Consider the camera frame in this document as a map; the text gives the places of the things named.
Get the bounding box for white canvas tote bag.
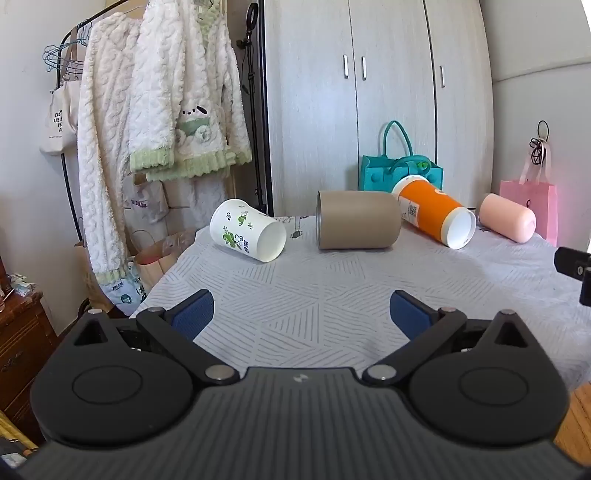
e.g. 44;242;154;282
39;46;82;156

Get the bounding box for small grey printed bag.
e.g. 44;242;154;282
122;180;170;227

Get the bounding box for white and green fluffy jacket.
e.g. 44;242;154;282
128;0;253;182

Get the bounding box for brown paper bag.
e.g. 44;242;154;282
128;228;185;297

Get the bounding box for black hair ties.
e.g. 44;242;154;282
529;120;551;165

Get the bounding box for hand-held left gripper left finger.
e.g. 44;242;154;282
60;290;241;387

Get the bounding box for grey wardrobe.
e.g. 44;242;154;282
257;0;496;217

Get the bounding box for teal felt bag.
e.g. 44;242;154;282
359;120;444;193

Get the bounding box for white cup with green print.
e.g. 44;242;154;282
209;198;288;264

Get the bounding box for black clothes rack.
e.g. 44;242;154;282
58;0;158;319

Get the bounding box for brown wooden cabinet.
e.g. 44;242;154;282
0;290;62;445

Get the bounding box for black ring light stand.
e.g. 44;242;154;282
232;2;274;217

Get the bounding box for clear plastic bag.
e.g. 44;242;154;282
159;229;200;260

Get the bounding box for pink paper bag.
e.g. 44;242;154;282
499;138;558;247

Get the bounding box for orange and white cup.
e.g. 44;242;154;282
391;174;477;250

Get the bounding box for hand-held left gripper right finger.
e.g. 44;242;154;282
362;290;543;386

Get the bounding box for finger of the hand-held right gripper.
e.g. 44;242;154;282
554;246;591;306

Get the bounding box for tan cup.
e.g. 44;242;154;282
316;190;402;251

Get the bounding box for grey striped table cloth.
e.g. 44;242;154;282
130;213;591;394

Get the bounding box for white fluffy robe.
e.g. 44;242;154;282
76;11;145;296

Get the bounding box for white and green printed bag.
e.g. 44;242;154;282
108;262;149;311

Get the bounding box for blue wire hanger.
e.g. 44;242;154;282
42;28;89;75

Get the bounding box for pink cup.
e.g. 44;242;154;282
478;193;537;244

